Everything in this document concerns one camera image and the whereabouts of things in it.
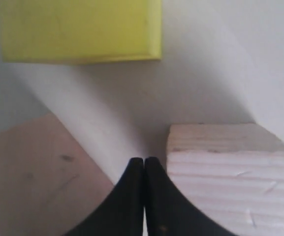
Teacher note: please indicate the large wooden cube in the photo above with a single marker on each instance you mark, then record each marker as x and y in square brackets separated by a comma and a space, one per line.
[48, 183]

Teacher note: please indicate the yellow painted cube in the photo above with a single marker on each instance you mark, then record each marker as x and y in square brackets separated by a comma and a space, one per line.
[80, 31]

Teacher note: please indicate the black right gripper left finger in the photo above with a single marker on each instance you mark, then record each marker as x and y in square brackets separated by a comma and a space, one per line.
[122, 212]

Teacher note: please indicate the medium plain wooden cube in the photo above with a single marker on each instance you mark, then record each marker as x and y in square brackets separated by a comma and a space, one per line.
[233, 173]

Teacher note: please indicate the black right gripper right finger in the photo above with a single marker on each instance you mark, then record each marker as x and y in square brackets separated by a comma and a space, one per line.
[168, 211]

